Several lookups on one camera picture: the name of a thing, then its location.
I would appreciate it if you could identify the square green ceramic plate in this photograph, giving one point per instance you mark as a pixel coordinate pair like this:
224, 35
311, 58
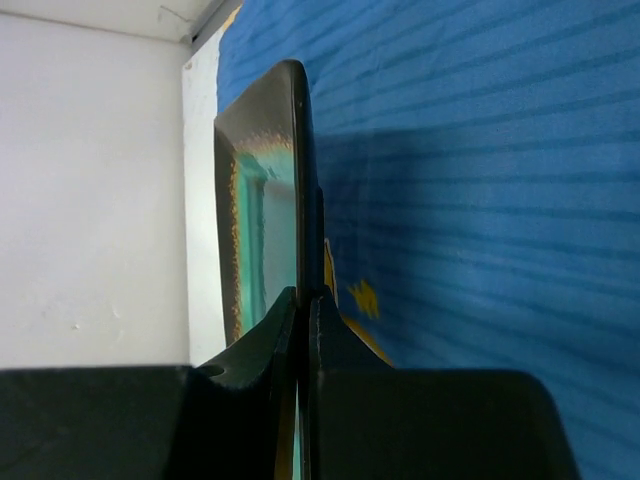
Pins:
268, 203

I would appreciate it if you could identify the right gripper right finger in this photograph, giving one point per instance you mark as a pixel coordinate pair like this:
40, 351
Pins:
364, 419

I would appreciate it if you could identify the blue Pikachu placemat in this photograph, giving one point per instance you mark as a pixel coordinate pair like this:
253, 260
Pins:
480, 168

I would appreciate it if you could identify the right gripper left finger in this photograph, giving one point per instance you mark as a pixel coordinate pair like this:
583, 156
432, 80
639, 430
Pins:
251, 415

